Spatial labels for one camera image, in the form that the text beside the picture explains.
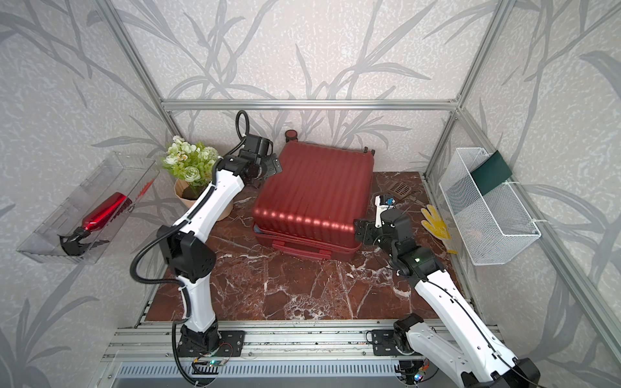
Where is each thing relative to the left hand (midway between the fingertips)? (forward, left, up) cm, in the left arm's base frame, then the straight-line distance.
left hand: (267, 165), depth 87 cm
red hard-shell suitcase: (-9, -16, -15) cm, 23 cm away
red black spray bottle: (-26, +37, +7) cm, 46 cm away
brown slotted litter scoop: (+9, -58, -24) cm, 63 cm away
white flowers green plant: (+1, +27, 0) cm, 27 cm away
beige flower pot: (-2, +33, -14) cm, 36 cm away
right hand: (-22, -34, -2) cm, 41 cm away
